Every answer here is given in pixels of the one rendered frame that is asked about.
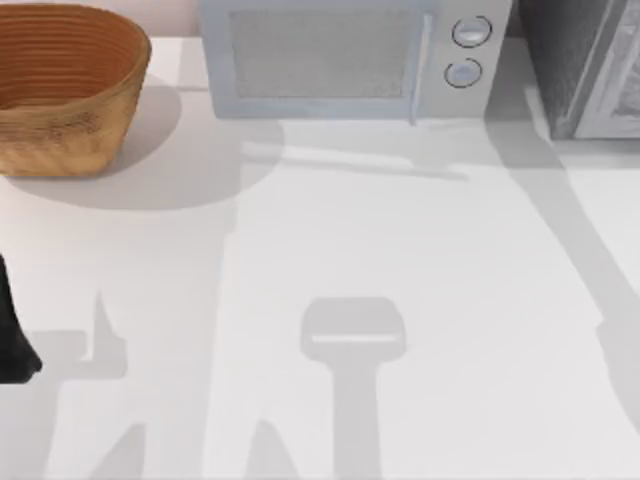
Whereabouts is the microwave knob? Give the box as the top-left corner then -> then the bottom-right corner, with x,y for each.
451,14 -> 493,49
443,56 -> 484,90

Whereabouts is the grey cabinet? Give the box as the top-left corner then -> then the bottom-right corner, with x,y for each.
518,0 -> 640,142

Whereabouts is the brown woven basket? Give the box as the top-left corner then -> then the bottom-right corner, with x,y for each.
0,3 -> 153,178

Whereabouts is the microwave oven door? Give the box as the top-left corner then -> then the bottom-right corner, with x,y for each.
195,0 -> 435,121

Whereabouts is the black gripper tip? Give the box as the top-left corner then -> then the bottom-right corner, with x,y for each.
0,253 -> 44,386

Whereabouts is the pale microwave oven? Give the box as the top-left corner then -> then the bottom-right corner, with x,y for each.
194,0 -> 515,127

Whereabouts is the microwave door handle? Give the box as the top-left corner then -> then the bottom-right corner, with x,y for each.
409,13 -> 434,127

